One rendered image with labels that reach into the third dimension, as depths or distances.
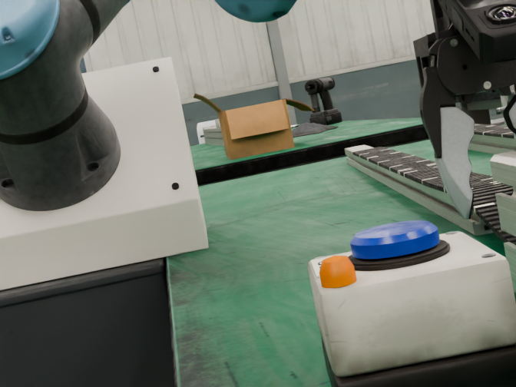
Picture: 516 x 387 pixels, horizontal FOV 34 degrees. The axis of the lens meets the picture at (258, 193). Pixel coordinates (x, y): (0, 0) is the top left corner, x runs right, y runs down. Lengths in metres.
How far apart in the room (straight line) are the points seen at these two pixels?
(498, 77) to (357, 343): 0.37
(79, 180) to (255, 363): 0.49
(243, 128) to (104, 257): 1.68
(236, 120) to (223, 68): 8.90
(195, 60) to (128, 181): 10.51
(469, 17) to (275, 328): 0.26
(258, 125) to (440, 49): 1.93
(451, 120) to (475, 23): 0.10
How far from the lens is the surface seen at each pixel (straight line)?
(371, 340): 0.36
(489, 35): 0.61
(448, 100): 0.69
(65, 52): 0.88
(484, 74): 0.69
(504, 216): 0.52
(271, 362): 0.48
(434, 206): 0.88
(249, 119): 2.60
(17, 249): 0.95
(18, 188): 0.95
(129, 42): 11.47
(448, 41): 0.69
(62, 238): 0.94
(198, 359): 0.52
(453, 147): 0.69
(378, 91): 11.80
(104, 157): 0.96
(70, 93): 0.90
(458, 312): 0.36
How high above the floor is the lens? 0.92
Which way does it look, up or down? 6 degrees down
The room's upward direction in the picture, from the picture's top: 11 degrees counter-clockwise
